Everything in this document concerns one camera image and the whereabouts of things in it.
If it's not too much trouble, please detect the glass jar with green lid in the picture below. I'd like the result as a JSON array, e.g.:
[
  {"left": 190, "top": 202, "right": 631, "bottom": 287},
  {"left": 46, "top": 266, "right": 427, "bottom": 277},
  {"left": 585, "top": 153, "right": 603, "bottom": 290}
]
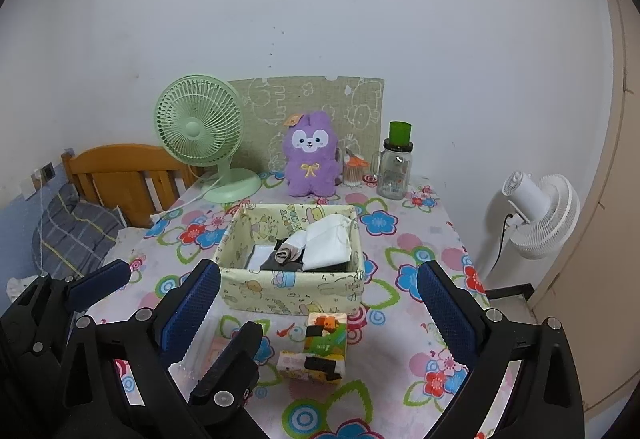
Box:
[{"left": 370, "top": 120, "right": 415, "bottom": 200}]

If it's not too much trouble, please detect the yellow printed packet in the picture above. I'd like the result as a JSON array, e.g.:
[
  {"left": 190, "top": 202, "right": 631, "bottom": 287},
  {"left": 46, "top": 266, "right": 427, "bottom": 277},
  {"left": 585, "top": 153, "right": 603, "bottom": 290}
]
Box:
[{"left": 276, "top": 350, "right": 313, "bottom": 382}]

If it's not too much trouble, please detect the white cloth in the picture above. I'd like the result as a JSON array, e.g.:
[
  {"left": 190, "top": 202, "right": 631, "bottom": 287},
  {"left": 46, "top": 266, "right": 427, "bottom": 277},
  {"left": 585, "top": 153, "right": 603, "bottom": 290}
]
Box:
[
  {"left": 6, "top": 275, "right": 41, "bottom": 302},
  {"left": 300, "top": 214, "right": 353, "bottom": 271}
]

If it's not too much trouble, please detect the white charging cable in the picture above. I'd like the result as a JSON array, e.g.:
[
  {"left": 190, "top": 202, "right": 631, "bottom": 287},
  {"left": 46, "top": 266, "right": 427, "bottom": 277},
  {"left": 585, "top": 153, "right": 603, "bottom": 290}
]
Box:
[{"left": 30, "top": 172, "right": 48, "bottom": 280}]

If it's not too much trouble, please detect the white desk fan cord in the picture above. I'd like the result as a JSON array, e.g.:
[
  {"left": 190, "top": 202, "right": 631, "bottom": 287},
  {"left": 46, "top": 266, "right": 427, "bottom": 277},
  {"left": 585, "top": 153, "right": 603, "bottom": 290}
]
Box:
[{"left": 150, "top": 172, "right": 221, "bottom": 225}]

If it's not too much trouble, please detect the wooden bed headboard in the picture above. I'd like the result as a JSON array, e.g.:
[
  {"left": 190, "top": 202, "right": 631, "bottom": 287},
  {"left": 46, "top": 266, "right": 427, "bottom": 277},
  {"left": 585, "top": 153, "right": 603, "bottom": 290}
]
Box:
[{"left": 61, "top": 145, "right": 203, "bottom": 229}]

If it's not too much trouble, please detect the green white small box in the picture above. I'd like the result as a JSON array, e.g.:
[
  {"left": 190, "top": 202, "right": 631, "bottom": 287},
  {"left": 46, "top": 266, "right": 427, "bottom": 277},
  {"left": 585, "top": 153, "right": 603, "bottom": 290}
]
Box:
[{"left": 304, "top": 312, "right": 349, "bottom": 382}]

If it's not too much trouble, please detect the grey drawstring pouch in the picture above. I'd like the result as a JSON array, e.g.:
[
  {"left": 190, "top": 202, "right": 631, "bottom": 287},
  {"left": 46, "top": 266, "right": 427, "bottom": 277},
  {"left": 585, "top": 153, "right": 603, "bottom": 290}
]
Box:
[{"left": 260, "top": 255, "right": 307, "bottom": 272}]

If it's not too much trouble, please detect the patterned yellow storage box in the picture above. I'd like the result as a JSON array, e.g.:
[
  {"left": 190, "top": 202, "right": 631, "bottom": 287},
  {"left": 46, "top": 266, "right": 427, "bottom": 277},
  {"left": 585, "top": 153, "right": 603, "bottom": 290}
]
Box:
[{"left": 214, "top": 203, "right": 366, "bottom": 316}]

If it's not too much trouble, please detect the white floor fan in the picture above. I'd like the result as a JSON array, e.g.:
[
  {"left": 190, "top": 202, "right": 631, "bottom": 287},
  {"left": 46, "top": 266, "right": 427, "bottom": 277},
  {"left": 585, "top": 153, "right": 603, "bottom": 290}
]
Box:
[{"left": 501, "top": 170, "right": 581, "bottom": 261}]

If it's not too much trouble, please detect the glass cup of cotton swabs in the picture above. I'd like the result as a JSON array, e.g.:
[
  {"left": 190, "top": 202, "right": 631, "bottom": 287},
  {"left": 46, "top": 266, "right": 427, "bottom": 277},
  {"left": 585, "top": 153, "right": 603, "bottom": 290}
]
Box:
[{"left": 341, "top": 146, "right": 370, "bottom": 186}]

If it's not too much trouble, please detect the floral tablecloth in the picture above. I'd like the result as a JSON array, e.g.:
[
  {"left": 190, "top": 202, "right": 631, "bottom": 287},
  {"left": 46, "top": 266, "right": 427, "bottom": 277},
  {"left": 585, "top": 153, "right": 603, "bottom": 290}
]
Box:
[{"left": 90, "top": 169, "right": 523, "bottom": 439}]

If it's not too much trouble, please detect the black floor fan cord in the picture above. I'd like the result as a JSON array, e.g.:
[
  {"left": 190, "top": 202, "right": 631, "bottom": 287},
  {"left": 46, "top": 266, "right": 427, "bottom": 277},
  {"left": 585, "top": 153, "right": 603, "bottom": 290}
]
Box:
[{"left": 492, "top": 212, "right": 516, "bottom": 272}]

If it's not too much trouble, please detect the crumpled white cloth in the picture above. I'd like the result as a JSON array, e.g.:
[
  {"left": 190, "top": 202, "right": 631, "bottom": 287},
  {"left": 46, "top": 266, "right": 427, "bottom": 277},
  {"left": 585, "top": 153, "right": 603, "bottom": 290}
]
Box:
[{"left": 6, "top": 275, "right": 41, "bottom": 302}]

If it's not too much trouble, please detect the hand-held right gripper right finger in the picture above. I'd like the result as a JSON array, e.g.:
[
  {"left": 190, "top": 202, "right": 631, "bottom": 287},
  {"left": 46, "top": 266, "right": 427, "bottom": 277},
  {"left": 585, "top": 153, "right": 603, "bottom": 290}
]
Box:
[{"left": 416, "top": 260, "right": 586, "bottom": 439}]

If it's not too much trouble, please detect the purple plush toy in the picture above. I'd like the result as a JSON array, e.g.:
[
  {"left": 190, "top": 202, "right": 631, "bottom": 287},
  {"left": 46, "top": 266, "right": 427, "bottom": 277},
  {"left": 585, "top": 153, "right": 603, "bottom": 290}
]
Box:
[{"left": 282, "top": 112, "right": 343, "bottom": 197}]

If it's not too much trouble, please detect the beige sock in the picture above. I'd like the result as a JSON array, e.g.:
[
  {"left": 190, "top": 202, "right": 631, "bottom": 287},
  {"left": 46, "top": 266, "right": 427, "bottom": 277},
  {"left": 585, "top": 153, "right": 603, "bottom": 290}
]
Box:
[{"left": 274, "top": 239, "right": 303, "bottom": 262}]

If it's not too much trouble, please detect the white folded quilt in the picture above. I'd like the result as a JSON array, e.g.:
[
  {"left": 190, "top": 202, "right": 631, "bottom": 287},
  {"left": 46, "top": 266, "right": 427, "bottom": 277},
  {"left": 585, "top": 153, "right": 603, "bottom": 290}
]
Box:
[{"left": 117, "top": 226, "right": 151, "bottom": 245}]

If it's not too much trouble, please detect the green desk fan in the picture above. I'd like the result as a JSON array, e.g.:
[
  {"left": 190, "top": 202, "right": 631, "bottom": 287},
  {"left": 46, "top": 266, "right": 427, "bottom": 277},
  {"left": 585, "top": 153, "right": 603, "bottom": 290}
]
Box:
[{"left": 153, "top": 74, "right": 262, "bottom": 204}]

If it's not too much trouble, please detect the green patterned board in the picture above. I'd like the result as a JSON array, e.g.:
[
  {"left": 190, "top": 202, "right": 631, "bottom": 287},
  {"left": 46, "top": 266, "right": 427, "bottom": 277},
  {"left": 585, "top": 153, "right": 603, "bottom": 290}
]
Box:
[{"left": 227, "top": 76, "right": 386, "bottom": 180}]

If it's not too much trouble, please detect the grey plaid pillow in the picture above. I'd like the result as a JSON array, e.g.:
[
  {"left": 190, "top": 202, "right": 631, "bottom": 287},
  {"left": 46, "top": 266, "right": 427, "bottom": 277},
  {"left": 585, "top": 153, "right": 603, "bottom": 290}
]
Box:
[{"left": 32, "top": 183, "right": 126, "bottom": 280}]

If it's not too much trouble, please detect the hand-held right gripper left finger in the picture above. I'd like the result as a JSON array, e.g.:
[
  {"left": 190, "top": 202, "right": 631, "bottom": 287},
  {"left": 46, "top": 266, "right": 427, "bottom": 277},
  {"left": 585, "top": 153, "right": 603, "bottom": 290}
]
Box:
[{"left": 55, "top": 260, "right": 222, "bottom": 439}]

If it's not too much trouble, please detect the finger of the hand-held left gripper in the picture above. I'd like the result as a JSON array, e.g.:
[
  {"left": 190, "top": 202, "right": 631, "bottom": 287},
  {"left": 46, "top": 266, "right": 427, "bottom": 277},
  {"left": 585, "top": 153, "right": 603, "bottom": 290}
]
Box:
[
  {"left": 5, "top": 259, "right": 132, "bottom": 325},
  {"left": 188, "top": 320, "right": 264, "bottom": 414}
]

